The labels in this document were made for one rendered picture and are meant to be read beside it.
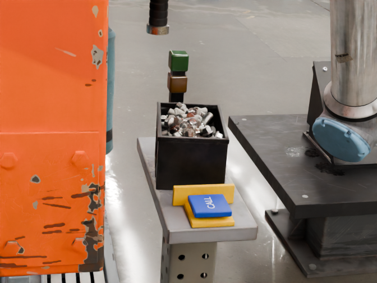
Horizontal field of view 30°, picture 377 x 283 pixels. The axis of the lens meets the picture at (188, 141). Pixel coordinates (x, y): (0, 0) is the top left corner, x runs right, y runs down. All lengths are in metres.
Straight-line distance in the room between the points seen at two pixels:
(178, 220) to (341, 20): 0.55
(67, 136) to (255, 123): 1.33
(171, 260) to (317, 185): 0.53
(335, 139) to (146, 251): 0.66
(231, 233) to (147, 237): 0.84
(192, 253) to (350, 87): 0.52
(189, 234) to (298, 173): 0.67
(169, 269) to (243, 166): 1.18
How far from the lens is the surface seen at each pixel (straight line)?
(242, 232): 1.31
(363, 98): 1.67
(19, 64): 0.89
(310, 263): 2.05
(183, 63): 1.57
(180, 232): 1.28
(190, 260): 1.48
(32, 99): 0.90
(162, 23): 1.36
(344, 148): 1.75
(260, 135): 2.12
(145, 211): 2.26
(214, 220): 1.29
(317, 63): 2.07
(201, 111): 1.51
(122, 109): 3.09
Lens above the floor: 1.09
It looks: 23 degrees down
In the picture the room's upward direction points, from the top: 4 degrees clockwise
